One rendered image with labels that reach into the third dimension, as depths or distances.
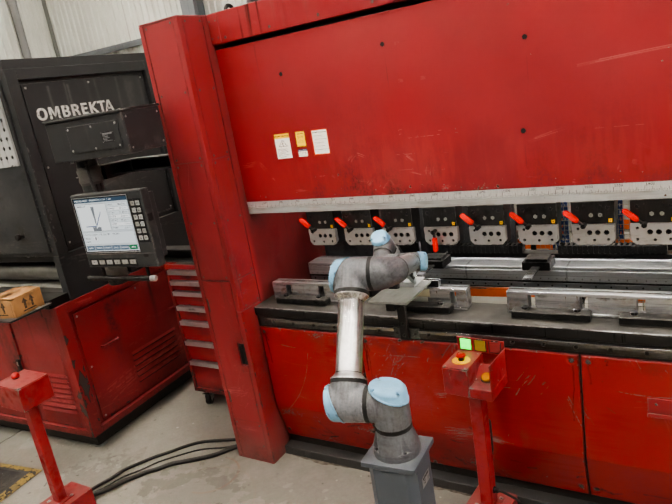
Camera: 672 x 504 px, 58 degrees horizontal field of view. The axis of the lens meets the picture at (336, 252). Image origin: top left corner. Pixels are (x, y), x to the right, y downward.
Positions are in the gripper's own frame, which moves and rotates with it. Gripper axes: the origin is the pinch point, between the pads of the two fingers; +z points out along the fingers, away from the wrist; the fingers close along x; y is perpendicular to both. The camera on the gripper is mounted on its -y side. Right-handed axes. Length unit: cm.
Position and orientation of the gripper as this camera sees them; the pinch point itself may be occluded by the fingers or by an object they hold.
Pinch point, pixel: (407, 283)
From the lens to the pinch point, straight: 270.7
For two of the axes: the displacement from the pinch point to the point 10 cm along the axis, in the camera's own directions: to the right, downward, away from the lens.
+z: 4.4, 5.3, 7.3
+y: 2.7, -8.5, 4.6
